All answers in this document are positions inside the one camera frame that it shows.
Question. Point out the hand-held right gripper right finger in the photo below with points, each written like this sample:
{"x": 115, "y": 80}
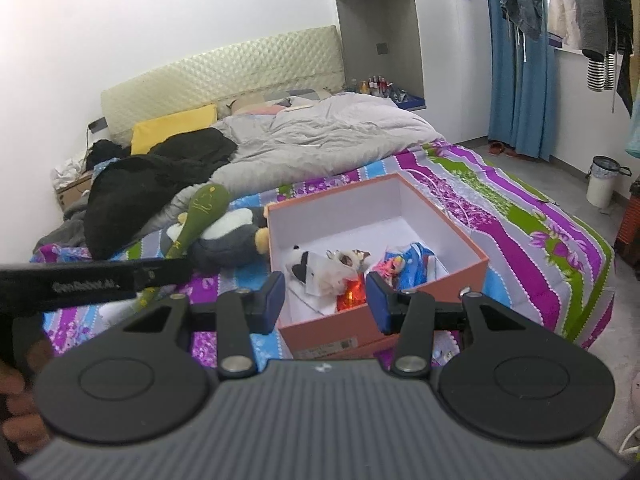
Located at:
{"x": 381, "y": 305}

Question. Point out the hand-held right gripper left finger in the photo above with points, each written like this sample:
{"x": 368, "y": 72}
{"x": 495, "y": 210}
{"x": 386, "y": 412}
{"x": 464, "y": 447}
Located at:
{"x": 270, "y": 305}

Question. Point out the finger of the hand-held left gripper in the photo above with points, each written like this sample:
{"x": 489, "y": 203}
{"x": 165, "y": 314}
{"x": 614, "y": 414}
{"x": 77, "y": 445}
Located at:
{"x": 167, "y": 271}

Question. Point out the red foil packet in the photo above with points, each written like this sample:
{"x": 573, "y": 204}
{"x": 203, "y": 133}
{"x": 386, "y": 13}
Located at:
{"x": 352, "y": 297}

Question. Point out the blue snack packet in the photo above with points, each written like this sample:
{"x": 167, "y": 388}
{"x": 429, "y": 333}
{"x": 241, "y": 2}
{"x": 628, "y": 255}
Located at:
{"x": 415, "y": 270}

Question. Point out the orange cardboard box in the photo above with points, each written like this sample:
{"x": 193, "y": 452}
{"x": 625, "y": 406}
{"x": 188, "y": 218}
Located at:
{"x": 350, "y": 210}

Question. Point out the person's left hand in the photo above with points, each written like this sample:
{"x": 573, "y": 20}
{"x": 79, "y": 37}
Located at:
{"x": 20, "y": 420}

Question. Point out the dark grey cloth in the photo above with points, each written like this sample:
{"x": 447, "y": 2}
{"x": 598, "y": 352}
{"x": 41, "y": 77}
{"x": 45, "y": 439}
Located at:
{"x": 60, "y": 232}

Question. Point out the grey penguin plush toy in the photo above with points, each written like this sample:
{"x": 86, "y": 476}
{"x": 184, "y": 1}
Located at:
{"x": 225, "y": 245}

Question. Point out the green plush stick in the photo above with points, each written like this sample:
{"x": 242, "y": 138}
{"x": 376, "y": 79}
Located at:
{"x": 205, "y": 205}

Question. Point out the black clothing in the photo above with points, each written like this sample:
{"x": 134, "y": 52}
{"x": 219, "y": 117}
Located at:
{"x": 130, "y": 185}

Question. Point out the brown cardboard box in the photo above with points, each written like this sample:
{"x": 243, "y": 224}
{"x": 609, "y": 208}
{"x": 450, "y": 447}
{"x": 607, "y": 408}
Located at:
{"x": 72, "y": 192}

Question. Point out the white crumpled cloth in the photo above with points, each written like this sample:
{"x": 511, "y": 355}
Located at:
{"x": 67, "y": 170}

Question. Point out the yellow pillow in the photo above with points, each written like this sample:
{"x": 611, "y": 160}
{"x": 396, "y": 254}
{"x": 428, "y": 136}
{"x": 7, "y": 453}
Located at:
{"x": 170, "y": 125}

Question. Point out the striped floral bedsheet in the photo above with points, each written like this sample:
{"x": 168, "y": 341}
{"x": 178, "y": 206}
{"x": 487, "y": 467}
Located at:
{"x": 540, "y": 240}

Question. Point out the grey duvet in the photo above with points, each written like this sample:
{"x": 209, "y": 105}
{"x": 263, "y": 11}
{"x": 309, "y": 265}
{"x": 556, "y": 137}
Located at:
{"x": 325, "y": 135}

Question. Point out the pink pillow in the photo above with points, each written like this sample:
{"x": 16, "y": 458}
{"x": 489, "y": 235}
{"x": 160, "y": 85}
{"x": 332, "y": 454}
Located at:
{"x": 260, "y": 109}

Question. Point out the brown slippers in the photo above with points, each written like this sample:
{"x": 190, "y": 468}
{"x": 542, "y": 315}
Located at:
{"x": 500, "y": 150}

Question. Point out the blue tray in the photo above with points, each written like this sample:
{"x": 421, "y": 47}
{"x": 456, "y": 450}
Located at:
{"x": 412, "y": 103}

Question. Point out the beige padded headboard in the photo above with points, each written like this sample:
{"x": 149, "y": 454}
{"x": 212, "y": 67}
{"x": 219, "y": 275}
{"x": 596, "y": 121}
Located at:
{"x": 225, "y": 70}

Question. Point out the row of small bottles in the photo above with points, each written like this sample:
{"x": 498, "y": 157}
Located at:
{"x": 375, "y": 85}

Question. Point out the white trash bin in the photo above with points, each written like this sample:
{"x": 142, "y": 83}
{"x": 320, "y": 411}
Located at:
{"x": 602, "y": 185}

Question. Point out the grey white cabinet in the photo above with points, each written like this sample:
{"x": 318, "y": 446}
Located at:
{"x": 450, "y": 60}

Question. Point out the blue curtain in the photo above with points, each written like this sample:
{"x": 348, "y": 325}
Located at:
{"x": 520, "y": 90}

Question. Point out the hanging striped shirt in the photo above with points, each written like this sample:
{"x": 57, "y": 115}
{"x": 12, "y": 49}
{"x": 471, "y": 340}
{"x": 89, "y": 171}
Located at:
{"x": 600, "y": 72}

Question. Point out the hanging white jacket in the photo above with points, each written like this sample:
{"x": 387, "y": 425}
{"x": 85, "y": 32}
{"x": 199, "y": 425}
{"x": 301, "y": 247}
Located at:
{"x": 562, "y": 5}

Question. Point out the hanging black garment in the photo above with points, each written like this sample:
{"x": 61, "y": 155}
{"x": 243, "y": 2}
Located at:
{"x": 625, "y": 35}

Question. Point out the hanging grey fleece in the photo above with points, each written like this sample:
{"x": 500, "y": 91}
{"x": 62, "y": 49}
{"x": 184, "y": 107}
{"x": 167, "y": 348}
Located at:
{"x": 595, "y": 10}

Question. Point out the black wall charger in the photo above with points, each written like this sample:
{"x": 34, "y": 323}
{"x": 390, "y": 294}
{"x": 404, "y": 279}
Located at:
{"x": 97, "y": 125}

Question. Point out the dark wall switch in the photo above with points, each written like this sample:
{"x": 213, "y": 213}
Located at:
{"x": 383, "y": 48}

